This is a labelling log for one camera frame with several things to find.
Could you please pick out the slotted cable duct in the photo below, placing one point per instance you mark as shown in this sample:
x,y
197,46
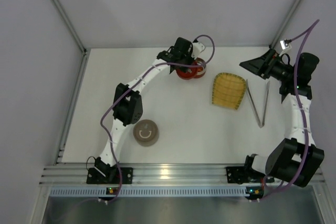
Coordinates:
x,y
184,191

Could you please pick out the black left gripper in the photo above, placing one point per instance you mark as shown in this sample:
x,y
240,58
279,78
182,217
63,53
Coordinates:
x,y
184,64

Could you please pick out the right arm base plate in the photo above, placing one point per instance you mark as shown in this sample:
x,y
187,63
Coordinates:
x,y
240,175

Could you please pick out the metal tongs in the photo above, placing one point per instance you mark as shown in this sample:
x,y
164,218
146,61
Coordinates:
x,y
259,103

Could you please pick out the beige-banded steel bowl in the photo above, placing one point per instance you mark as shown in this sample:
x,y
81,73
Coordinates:
x,y
146,141

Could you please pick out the frame post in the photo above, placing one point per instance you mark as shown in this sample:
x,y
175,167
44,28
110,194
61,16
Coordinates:
x,y
67,22
284,24

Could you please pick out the aluminium mounting rail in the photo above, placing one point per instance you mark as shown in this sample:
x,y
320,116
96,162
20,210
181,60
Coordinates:
x,y
63,174

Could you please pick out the left frame post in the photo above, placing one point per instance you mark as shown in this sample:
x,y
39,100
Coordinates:
x,y
67,22

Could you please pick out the brown round lid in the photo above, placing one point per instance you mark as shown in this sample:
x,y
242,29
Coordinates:
x,y
145,128

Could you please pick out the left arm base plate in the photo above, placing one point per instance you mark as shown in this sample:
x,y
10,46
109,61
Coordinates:
x,y
126,175

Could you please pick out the right frame post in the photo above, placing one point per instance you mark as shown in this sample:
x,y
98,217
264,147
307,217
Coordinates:
x,y
284,24

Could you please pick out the bamboo tray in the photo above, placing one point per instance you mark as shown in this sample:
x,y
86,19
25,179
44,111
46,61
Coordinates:
x,y
228,90

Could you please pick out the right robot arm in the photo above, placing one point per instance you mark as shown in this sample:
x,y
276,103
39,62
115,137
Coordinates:
x,y
296,158

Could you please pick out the red round lid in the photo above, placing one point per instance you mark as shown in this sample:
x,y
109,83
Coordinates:
x,y
188,74

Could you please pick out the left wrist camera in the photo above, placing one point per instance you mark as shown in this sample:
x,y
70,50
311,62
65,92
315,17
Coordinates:
x,y
197,49

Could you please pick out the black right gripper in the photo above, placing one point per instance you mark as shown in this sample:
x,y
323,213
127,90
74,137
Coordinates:
x,y
267,64

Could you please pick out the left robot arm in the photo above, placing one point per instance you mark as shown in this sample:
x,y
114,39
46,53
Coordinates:
x,y
127,107

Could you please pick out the red-banded steel bowl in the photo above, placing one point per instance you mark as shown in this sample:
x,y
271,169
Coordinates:
x,y
201,70

